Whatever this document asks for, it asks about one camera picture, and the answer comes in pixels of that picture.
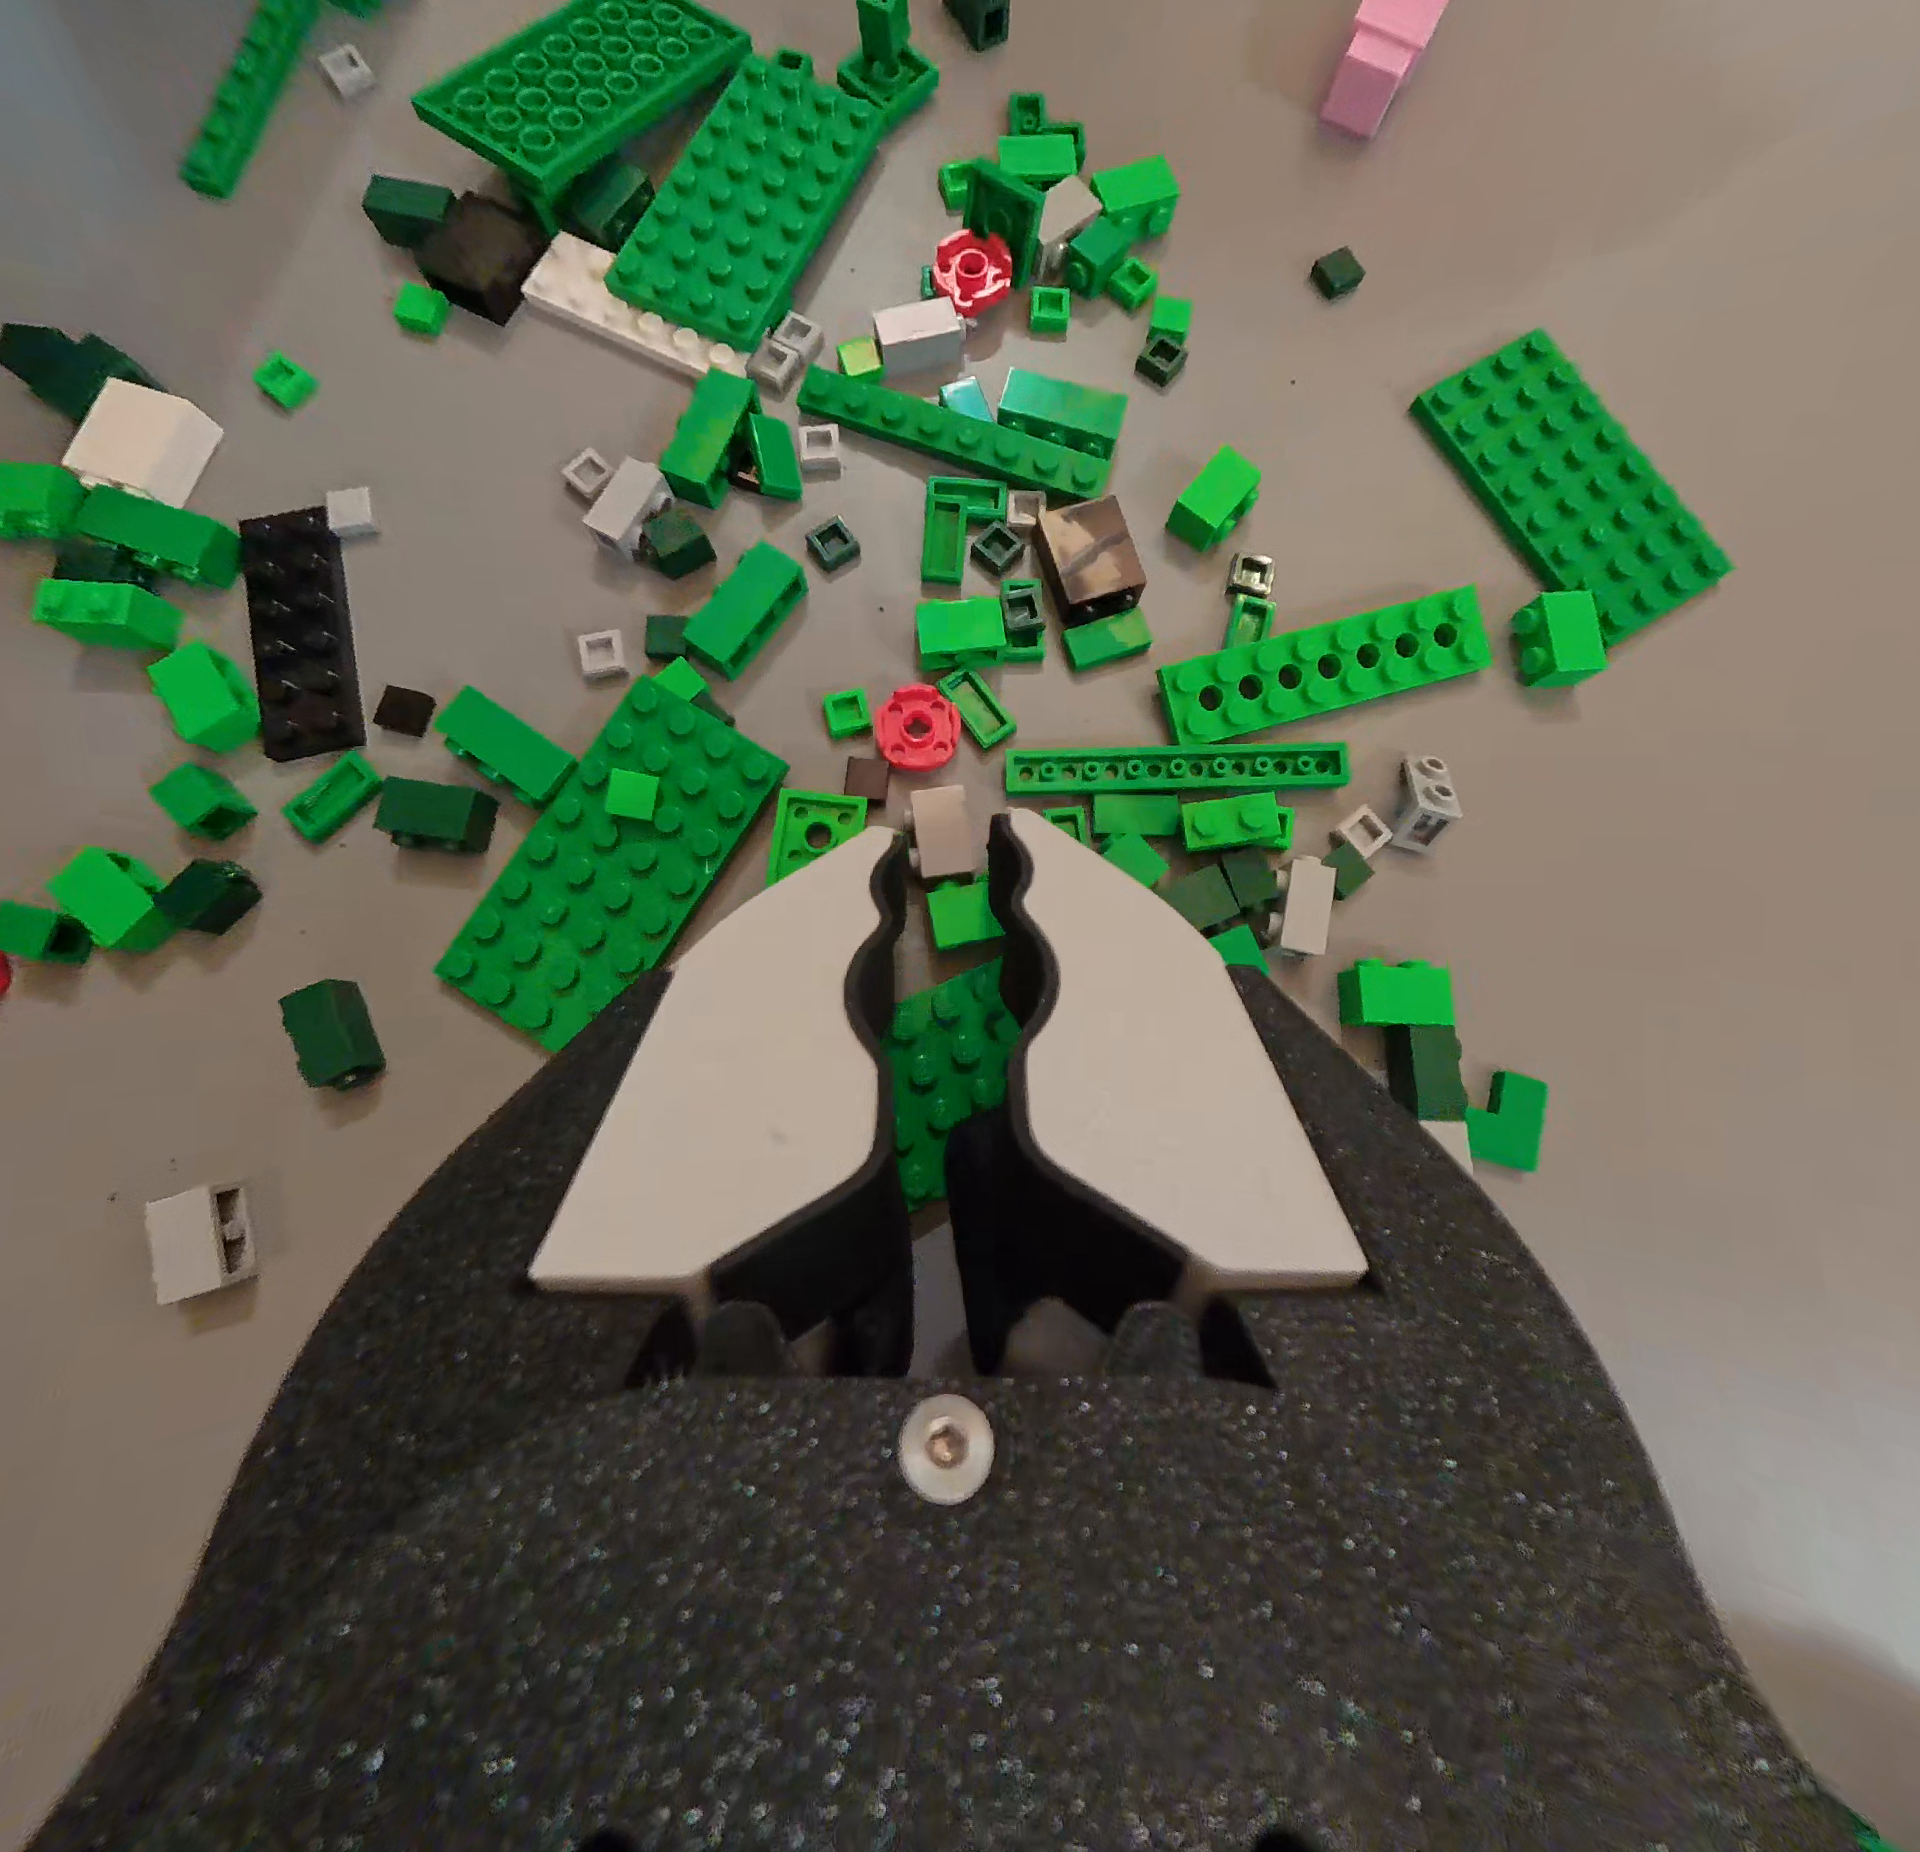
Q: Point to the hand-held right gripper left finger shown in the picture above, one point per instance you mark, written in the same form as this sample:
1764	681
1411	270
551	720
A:
705	1116

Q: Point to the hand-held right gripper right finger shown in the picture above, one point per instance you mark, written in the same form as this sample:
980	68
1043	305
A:
1186	1116

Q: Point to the grey desk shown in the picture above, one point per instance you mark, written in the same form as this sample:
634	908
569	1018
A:
1651	984

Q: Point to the small grey tile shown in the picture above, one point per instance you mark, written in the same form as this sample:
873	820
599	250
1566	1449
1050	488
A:
599	651
346	68
1362	831
587	472
822	446
799	332
771	367

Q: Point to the thin green plate with holes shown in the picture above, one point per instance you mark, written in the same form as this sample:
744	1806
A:
1181	768

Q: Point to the green brick with holes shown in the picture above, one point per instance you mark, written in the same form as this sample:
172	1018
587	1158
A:
1320	668

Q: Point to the small black tile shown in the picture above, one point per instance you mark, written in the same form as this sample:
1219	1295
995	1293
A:
402	710

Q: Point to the heap of green toy bricks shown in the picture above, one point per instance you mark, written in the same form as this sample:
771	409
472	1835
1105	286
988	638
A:
746	609

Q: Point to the brown printed brick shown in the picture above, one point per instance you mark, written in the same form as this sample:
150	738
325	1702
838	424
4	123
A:
1090	555

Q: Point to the long black plate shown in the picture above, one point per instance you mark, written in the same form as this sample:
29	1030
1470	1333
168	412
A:
300	630

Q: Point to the long green plate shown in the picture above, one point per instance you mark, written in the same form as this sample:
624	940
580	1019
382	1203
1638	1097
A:
962	434
249	76

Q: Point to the large green studded plate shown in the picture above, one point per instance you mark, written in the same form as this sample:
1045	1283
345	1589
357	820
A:
1574	488

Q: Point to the white plate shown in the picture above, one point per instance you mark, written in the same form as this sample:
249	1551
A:
599	299

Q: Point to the dark green small brick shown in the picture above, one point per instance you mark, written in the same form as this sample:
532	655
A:
1337	271

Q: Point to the white brick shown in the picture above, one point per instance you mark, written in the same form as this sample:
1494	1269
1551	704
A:
143	441

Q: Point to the green rectangular plate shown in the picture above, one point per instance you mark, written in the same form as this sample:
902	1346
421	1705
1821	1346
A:
584	82

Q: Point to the pink toy pig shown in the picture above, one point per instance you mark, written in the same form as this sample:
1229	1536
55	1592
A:
1396	38

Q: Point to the green bracket piece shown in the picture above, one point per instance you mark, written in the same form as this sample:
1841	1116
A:
887	61

